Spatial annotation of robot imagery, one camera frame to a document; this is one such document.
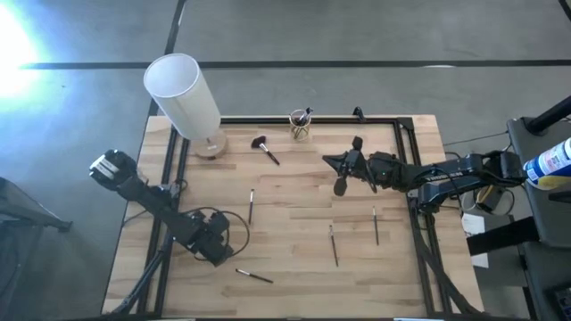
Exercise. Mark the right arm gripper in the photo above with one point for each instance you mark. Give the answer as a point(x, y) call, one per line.
point(366, 166)

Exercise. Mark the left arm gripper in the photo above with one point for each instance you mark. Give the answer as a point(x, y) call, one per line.
point(214, 252)

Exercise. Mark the thick makeup brush silver ferrule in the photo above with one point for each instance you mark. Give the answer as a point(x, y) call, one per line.
point(306, 114)

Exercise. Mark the fan makeup brush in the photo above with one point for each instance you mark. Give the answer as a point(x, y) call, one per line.
point(259, 142)

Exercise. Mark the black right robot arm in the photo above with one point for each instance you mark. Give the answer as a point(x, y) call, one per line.
point(446, 176)

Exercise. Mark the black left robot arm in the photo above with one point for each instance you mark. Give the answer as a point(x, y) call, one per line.
point(147, 196)

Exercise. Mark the clear glass cup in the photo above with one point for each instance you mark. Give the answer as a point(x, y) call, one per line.
point(300, 138)

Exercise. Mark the black clamp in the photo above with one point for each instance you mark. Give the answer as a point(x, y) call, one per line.
point(358, 113)

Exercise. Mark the white shade wooden base lamp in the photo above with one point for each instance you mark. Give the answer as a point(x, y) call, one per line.
point(183, 98)

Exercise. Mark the white paper sheet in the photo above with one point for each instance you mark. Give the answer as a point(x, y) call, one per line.
point(473, 225)

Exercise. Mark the black power adapter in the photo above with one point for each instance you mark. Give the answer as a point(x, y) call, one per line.
point(490, 200)

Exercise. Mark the grey metal stand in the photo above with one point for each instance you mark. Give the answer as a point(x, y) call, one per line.
point(27, 214)

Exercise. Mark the blue white spray can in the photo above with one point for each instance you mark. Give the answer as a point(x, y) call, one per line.
point(546, 165)

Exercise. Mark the grey cart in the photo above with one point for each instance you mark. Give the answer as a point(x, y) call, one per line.
point(548, 214)

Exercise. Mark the black pole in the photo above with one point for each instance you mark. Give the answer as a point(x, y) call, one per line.
point(553, 113)

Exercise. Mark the black aluminium frame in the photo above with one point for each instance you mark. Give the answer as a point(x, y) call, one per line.
point(339, 120)

